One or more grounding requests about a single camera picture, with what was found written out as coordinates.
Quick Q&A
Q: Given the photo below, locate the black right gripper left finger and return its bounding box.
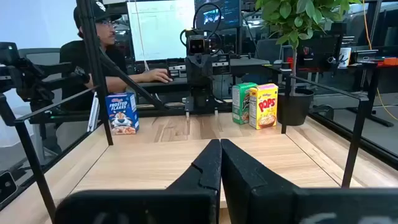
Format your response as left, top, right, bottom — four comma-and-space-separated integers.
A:
54, 139, 223, 224

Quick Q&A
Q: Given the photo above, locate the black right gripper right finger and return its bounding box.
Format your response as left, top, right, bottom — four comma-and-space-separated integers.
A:
220, 139, 398, 224

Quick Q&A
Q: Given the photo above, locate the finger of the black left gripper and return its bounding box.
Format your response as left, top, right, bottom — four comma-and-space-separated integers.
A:
200, 90, 210, 113
192, 90, 201, 113

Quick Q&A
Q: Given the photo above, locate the green Apple Jacks cereal box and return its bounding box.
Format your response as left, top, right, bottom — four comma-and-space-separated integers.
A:
231, 82, 258, 125

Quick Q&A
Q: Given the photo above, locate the yellow Corn Pops cereal box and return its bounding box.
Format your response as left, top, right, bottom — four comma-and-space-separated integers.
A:
248, 83, 279, 130

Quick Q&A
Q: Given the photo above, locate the blue Frosted Flakes cereal box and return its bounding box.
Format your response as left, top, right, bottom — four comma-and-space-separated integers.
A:
104, 92, 140, 136

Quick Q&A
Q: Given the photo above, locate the grey desk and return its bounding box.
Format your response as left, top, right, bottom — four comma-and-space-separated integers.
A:
214, 57, 271, 77
136, 77, 189, 94

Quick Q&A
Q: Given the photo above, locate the white-screen monitor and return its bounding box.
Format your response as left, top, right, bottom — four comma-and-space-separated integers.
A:
126, 0, 197, 62

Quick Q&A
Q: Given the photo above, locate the green potted plant black pot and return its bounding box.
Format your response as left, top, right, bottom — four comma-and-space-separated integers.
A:
254, 0, 363, 127

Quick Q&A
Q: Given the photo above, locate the person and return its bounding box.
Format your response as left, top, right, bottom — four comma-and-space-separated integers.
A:
58, 0, 174, 113

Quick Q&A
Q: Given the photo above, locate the white leaning board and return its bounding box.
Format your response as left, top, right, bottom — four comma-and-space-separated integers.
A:
88, 91, 101, 132

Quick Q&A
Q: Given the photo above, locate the black cap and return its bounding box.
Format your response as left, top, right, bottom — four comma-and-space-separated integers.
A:
73, 0, 123, 22

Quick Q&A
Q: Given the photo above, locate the black standing desk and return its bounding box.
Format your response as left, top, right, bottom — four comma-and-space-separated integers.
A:
270, 58, 398, 128

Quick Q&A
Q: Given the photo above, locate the black desktop device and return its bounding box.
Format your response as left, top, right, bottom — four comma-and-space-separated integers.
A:
354, 49, 379, 63

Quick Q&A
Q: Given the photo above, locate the black mounted device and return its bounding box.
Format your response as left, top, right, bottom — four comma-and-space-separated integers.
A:
0, 42, 91, 125

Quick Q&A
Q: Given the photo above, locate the small black device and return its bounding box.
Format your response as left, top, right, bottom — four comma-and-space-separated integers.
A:
0, 170, 18, 205

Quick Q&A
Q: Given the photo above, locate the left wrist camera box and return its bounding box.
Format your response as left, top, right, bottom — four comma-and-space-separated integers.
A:
187, 34, 206, 56

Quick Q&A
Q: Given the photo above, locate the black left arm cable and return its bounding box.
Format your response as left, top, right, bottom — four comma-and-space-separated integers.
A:
179, 2, 223, 47

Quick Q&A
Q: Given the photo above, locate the black aluminium table frame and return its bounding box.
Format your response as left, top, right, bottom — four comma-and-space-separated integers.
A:
0, 0, 398, 212

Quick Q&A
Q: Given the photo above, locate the orange extension cable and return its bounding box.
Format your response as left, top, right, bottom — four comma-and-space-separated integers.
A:
362, 0, 398, 122

